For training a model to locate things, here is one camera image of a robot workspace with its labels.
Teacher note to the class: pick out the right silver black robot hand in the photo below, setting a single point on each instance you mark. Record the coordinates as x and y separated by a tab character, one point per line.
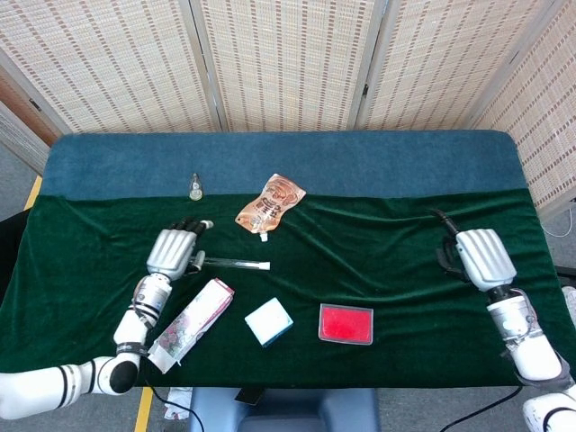
486	256

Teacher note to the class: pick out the woven bamboo screen panel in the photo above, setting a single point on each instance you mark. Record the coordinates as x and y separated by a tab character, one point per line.
112	63
544	117
445	63
288	63

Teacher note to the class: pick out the blue carpet table cover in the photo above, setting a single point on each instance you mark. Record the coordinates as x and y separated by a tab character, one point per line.
315	157

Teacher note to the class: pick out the dark green velvet cloth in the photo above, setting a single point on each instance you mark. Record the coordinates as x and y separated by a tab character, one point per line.
351	252

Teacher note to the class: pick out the transparent glass test tube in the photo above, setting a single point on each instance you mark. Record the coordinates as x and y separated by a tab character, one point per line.
234	262

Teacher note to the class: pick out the white rounded object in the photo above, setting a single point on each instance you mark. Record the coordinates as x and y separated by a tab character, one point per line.
570	299

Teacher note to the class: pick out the black bulky object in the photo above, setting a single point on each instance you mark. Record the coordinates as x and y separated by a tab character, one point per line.
9	234

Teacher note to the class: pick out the long white floral box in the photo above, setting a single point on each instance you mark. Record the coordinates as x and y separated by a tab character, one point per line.
198	315

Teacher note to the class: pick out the orange spouted drink pouch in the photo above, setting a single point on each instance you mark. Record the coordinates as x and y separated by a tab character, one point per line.
270	202

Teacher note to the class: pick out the small light blue box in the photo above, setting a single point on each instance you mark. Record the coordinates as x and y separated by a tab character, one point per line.
267	320

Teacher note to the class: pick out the red ink pad clear case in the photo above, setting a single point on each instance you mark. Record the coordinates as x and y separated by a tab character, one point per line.
345	324

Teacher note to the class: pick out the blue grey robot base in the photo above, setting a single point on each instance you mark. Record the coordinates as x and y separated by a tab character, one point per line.
288	411

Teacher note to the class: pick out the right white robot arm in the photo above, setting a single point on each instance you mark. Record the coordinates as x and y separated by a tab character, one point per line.
531	346

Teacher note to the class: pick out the small glass bottle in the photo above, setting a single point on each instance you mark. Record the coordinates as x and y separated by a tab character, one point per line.
196	190

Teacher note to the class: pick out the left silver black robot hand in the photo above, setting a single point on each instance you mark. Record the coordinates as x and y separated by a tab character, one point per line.
173	249

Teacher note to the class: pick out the grey woven screen panel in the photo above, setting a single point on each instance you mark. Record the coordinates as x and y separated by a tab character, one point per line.
18	135

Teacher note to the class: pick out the crumpled white cloth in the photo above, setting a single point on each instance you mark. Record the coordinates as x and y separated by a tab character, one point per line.
176	396

